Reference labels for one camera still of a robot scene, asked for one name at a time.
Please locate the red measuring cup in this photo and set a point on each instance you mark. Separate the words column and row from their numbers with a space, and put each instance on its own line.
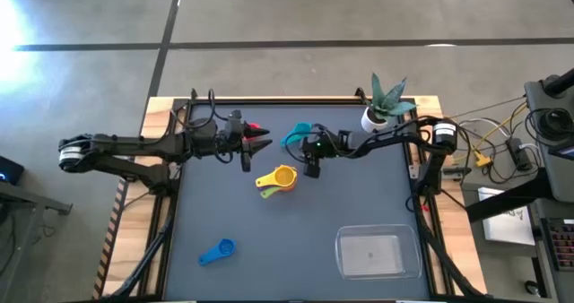
column 254, row 126

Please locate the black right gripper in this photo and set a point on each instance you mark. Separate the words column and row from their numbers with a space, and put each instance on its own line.
column 323, row 147

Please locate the teal measuring cup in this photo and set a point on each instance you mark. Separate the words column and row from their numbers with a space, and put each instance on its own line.
column 298, row 132

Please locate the yellow black hazard tape strip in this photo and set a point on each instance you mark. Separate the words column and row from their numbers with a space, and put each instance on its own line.
column 110, row 240

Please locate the silver metal bracket plate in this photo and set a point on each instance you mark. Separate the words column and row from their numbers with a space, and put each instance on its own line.
column 414, row 171

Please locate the white plant pot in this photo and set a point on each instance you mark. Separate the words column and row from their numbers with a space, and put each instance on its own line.
column 368, row 124

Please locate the green measuring cup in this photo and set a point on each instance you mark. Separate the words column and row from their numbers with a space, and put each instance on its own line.
column 267, row 193

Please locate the green potted plant leaves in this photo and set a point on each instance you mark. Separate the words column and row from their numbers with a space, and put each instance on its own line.
column 386, row 103

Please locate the yellow measuring cup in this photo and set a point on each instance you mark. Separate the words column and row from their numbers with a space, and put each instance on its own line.
column 284, row 176

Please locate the black frame post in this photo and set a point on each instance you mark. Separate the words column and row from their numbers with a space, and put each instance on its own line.
column 502, row 202

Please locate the black device with blue light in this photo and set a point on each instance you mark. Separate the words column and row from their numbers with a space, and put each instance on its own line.
column 11, row 170

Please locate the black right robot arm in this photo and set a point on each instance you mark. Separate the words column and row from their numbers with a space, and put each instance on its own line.
column 394, row 137

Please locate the black table frame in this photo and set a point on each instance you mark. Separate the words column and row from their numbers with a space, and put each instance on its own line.
column 291, row 101

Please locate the grey metal stand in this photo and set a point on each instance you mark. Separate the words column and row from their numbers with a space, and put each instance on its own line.
column 27, row 195

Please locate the white paper sheet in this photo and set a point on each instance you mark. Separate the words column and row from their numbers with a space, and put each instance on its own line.
column 507, row 227

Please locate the purple measuring cup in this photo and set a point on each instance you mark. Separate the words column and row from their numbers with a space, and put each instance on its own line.
column 262, row 188

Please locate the black power strip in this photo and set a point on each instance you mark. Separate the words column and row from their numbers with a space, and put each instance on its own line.
column 519, row 155

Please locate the clear plastic container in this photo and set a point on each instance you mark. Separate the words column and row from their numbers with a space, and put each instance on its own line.
column 381, row 253

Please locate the grey desk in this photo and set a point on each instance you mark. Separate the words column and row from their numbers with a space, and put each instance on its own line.
column 533, row 92

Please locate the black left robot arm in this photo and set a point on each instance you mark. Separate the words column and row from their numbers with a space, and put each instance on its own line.
column 134, row 142

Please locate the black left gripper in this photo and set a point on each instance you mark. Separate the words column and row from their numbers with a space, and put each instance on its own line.
column 233, row 139

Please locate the black computer keyboard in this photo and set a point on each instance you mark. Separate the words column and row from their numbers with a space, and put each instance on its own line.
column 560, row 244

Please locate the blue measuring cup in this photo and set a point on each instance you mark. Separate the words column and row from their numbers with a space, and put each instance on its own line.
column 226, row 248

